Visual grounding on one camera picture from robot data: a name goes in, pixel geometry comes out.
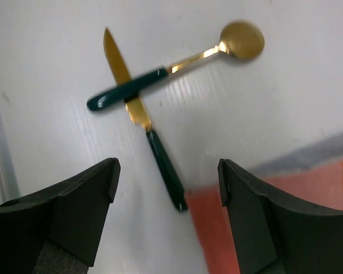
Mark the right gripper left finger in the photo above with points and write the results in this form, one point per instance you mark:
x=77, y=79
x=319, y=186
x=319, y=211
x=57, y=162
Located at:
x=58, y=229

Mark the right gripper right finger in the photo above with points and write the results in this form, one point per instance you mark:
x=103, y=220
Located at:
x=274, y=230

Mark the gold knife green handle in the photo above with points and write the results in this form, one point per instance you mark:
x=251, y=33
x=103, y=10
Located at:
x=139, y=115

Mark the gold spoon green handle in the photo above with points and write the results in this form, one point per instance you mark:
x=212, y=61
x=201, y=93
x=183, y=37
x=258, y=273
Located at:
x=240, y=39

